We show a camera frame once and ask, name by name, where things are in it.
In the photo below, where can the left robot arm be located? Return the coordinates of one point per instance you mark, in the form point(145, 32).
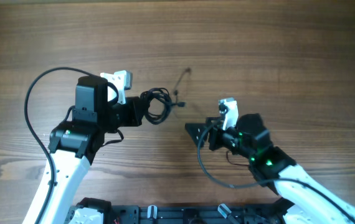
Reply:
point(100, 107)

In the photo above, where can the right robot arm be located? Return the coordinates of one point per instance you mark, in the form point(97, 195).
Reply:
point(304, 200)

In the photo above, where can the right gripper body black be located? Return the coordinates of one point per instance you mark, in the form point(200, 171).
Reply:
point(212, 139)

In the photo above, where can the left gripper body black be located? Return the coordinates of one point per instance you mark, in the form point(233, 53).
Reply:
point(127, 114)

